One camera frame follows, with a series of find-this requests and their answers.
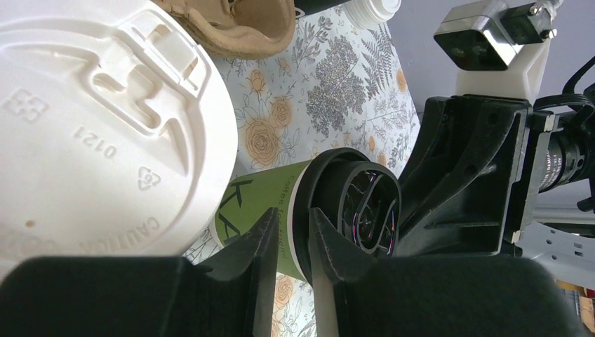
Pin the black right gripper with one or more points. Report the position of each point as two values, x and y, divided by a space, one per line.
478 164

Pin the stack of white lids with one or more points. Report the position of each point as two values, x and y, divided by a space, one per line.
368 14

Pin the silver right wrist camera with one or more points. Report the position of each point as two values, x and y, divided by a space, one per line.
488 35

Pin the white coffee lid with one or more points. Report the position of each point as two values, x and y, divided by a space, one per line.
118 134

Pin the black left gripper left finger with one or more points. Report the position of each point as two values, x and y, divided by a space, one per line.
229 294

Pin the black coffee lid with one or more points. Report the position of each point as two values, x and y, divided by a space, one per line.
361 199

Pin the stack of brown cup carriers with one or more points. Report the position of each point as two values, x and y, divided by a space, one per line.
246 29

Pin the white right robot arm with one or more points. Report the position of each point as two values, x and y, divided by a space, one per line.
569 257

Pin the stack of black paper cups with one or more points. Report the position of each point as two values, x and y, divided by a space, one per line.
307 7

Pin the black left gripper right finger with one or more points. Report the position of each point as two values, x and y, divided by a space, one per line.
359 295

